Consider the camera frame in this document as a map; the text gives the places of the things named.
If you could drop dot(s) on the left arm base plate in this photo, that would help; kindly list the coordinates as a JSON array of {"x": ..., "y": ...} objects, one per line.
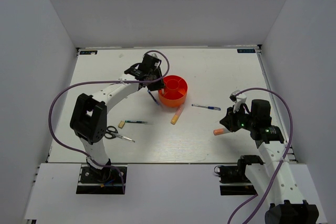
[{"x": 103, "y": 182}]

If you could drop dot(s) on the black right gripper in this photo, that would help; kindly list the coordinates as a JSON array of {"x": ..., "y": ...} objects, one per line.
[{"x": 229, "y": 120}]

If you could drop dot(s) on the left corner label sticker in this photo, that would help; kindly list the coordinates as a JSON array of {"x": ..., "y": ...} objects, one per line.
[{"x": 88, "y": 52}]

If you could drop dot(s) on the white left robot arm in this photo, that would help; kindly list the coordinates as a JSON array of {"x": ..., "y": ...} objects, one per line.
[{"x": 90, "y": 115}]

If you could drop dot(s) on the blue clear ballpoint pen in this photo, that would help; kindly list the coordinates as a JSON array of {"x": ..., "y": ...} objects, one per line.
[{"x": 206, "y": 107}]

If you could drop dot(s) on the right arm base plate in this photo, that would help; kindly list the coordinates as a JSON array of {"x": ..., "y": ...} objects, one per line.
[{"x": 232, "y": 183}]

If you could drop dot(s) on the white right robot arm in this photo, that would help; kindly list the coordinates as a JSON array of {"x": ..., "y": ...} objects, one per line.
[{"x": 269, "y": 171}]

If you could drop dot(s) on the black handled scissors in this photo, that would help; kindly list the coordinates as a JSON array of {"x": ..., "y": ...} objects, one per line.
[{"x": 112, "y": 132}]

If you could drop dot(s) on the dark blue gel pen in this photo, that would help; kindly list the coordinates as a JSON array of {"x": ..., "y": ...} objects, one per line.
[{"x": 153, "y": 98}]

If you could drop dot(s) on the small yellow eraser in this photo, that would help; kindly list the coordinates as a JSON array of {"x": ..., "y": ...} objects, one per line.
[{"x": 121, "y": 124}]

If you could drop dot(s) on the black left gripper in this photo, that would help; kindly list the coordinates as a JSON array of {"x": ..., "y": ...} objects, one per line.
[{"x": 160, "y": 84}]

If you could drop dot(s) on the right corner label sticker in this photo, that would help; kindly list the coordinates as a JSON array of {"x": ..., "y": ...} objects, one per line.
[{"x": 246, "y": 51}]

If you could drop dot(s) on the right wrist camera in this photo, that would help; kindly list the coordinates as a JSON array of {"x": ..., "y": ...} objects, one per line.
[{"x": 238, "y": 98}]

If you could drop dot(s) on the orange round organizer container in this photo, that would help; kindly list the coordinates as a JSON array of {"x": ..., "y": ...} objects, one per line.
[{"x": 175, "y": 91}]

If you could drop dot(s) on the corner label sticker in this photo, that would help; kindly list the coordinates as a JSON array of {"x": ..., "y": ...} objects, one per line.
[
  {"x": 246, "y": 51},
  {"x": 88, "y": 52}
]

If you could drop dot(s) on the orange pink highlighter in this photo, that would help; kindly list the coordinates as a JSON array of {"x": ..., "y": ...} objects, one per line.
[{"x": 221, "y": 131}]

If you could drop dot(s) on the green ink pen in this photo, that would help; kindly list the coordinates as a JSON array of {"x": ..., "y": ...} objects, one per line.
[{"x": 137, "y": 122}]

